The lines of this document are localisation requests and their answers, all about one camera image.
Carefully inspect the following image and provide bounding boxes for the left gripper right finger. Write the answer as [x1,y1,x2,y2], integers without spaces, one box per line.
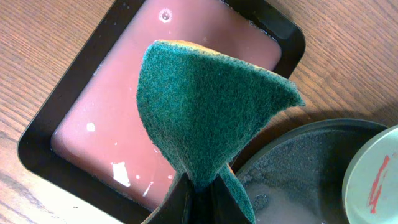
[211,175,250,224]

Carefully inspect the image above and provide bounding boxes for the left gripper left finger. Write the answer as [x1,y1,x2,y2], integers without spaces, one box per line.
[146,174,194,224]

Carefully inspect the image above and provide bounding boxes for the green and yellow sponge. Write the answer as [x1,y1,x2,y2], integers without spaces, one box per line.
[136,40,304,223]

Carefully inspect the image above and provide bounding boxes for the light blue plate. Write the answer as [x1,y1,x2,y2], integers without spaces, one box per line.
[342,126,397,224]

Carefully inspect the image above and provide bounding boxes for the round black tray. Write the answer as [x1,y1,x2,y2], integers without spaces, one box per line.
[236,119,387,223]

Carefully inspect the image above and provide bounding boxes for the rectangular black tray red liner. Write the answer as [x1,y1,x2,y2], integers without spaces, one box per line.
[17,0,305,223]

